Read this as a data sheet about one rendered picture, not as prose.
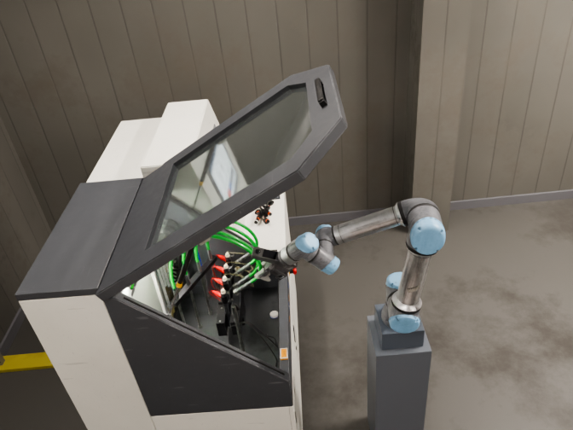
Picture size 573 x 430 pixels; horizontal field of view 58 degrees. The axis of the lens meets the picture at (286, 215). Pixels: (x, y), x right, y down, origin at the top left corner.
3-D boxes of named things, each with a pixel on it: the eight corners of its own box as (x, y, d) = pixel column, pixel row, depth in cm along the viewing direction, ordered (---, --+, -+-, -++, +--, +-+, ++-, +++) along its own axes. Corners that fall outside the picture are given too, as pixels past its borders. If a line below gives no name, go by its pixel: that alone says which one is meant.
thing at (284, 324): (292, 398, 211) (289, 373, 201) (282, 398, 211) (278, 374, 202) (289, 292, 261) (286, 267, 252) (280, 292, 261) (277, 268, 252)
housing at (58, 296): (189, 511, 255) (97, 287, 169) (132, 514, 256) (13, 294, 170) (216, 306, 369) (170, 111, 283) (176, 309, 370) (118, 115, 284)
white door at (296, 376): (306, 488, 249) (294, 402, 209) (301, 488, 249) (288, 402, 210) (301, 375, 302) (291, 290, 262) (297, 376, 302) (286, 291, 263)
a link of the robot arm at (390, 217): (430, 182, 191) (309, 223, 207) (434, 199, 182) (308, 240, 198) (439, 206, 197) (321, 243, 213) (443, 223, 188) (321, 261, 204)
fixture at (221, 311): (243, 345, 230) (238, 321, 222) (221, 346, 231) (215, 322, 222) (246, 292, 258) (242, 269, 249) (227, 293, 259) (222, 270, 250)
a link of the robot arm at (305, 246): (319, 255, 186) (300, 242, 183) (301, 266, 193) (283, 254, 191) (323, 238, 191) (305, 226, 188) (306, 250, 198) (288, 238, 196)
